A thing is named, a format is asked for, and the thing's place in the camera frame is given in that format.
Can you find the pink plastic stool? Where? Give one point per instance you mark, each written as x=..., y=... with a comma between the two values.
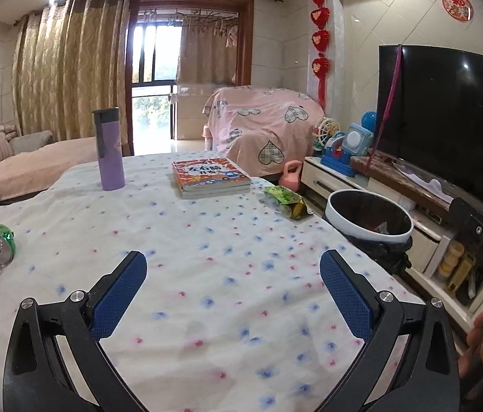
x=207, y=137

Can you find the brown door frame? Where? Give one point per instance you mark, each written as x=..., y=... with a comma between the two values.
x=248, y=51

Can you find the blue spiky ball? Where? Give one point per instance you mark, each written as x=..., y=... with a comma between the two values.
x=369, y=121

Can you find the pink kettlebell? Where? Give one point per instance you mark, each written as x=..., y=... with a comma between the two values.
x=291, y=178

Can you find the white dotted tablecloth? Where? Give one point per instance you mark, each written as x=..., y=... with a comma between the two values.
x=224, y=244

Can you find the beige cabinet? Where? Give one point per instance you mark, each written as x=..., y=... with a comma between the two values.
x=194, y=111

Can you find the white television cabinet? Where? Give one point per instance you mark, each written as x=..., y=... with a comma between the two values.
x=318, y=176

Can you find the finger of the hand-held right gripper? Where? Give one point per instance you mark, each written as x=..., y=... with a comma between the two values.
x=479, y=231

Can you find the black flat television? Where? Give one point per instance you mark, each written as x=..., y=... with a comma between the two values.
x=447, y=107

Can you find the red knot wall hanging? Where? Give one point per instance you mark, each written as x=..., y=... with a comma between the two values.
x=320, y=43

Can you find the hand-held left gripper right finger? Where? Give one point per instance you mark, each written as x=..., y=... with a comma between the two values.
x=348, y=296

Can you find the yellow box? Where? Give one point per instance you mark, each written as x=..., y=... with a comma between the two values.
x=462, y=272

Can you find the light blue toy box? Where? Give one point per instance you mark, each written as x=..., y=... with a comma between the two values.
x=358, y=139

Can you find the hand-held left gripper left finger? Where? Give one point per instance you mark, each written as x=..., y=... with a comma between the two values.
x=117, y=296

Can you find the pink sofa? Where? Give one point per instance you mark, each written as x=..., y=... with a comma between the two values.
x=23, y=158

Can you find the pink thin stick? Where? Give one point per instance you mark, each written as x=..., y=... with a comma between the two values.
x=389, y=103

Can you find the stack of colourful books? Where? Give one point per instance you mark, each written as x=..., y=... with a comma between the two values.
x=207, y=174

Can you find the white bin with black bag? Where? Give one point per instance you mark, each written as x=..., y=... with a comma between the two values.
x=353, y=219

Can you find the green yellow snack packet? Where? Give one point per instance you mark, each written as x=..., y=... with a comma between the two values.
x=286, y=199

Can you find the green drink can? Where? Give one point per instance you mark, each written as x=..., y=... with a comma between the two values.
x=0, y=246

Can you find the blue toy machine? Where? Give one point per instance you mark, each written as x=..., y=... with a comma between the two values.
x=340, y=156

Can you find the pink heart print cover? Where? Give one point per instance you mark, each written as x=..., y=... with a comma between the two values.
x=263, y=128

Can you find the round red wall sticker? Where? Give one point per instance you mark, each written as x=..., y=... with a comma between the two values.
x=457, y=5

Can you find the beige patterned curtain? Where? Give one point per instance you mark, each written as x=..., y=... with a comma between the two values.
x=70, y=73

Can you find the white cloth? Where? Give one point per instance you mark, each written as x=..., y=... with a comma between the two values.
x=421, y=180

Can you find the purple thermos bottle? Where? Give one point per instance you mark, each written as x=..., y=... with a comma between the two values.
x=110, y=158

